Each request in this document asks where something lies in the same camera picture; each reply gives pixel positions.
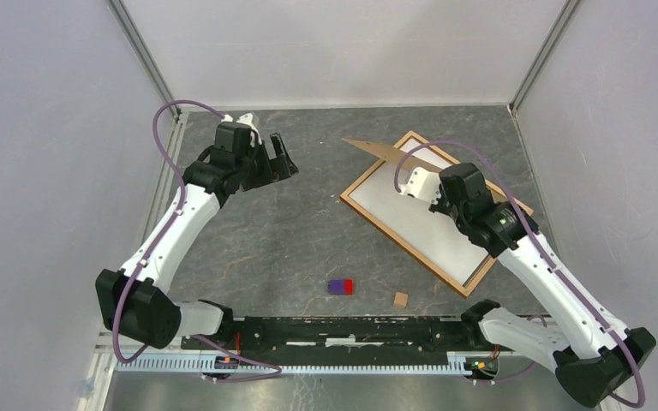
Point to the small wooden cube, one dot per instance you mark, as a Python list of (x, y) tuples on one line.
[(400, 300)]

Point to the wooden picture frame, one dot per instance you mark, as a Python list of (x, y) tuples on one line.
[(408, 238)]

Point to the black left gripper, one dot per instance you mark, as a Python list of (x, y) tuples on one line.
[(269, 175)]

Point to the white slotted cable duct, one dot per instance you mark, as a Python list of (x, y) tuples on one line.
[(211, 363)]

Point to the brown backing board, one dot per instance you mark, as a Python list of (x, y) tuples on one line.
[(393, 155)]

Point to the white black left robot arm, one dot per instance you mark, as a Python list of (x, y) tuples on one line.
[(133, 300)]

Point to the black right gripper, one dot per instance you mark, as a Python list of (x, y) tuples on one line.
[(440, 205)]

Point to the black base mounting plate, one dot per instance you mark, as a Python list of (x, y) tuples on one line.
[(352, 341)]

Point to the purple red block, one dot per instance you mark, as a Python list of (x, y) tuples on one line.
[(340, 287)]

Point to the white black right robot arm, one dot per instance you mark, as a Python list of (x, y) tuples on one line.
[(593, 354)]

